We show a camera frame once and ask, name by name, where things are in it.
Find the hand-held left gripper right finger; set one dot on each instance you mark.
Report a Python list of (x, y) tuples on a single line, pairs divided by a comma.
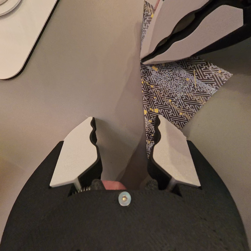
[(174, 156)]

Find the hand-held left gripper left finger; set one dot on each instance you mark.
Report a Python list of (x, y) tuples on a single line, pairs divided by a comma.
[(75, 160)]

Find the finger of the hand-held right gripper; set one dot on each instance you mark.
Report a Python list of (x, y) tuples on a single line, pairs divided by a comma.
[(168, 17), (211, 31)]

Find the patterned origami paper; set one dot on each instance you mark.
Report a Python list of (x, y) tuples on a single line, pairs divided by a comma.
[(176, 88)]

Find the white rounded board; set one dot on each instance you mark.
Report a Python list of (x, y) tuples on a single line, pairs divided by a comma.
[(19, 39)]

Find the white round holder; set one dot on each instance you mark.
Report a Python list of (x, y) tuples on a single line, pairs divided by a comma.
[(7, 5)]

